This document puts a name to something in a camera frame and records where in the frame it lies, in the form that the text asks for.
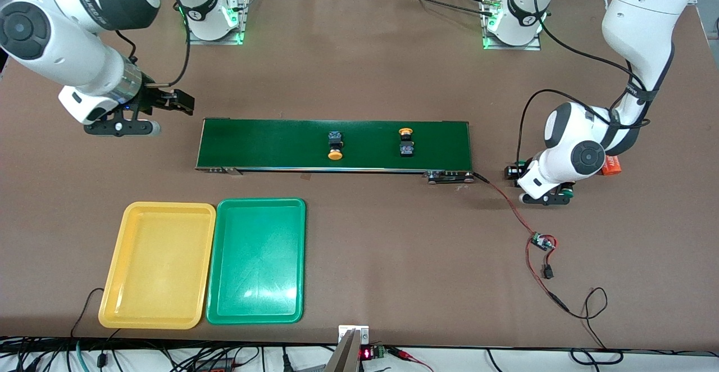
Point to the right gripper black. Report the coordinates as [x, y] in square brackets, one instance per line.
[150, 95]

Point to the green pushbutton blue block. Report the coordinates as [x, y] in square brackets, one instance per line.
[569, 193]

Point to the orange cylinder marked 4680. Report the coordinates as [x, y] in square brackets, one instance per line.
[612, 165]

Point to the yellow mushroom pushbutton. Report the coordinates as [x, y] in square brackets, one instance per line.
[335, 147]
[406, 143]

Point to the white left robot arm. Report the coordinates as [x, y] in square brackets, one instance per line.
[640, 23]

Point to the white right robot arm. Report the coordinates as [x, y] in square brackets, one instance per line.
[67, 51]

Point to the small black circuit board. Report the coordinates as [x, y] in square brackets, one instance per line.
[542, 242]

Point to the green conveyor belt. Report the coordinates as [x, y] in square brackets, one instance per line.
[269, 147]

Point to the yellow plastic tray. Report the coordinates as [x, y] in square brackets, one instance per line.
[157, 282]

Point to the green plastic tray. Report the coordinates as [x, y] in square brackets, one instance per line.
[258, 282]

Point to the red clip lead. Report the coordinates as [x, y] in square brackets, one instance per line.
[401, 354]

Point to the black module red display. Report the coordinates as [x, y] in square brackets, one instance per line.
[368, 353]

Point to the grey metal bar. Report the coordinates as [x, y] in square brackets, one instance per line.
[344, 358]

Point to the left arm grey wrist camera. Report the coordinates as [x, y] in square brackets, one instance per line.
[553, 199]

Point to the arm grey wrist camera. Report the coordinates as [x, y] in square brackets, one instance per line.
[553, 199]
[121, 128]

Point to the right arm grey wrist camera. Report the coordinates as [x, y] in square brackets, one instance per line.
[121, 128]

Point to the black inline switch red lead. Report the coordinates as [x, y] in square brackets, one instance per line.
[547, 272]

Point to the silver bracket plate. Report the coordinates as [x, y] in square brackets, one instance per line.
[362, 334]

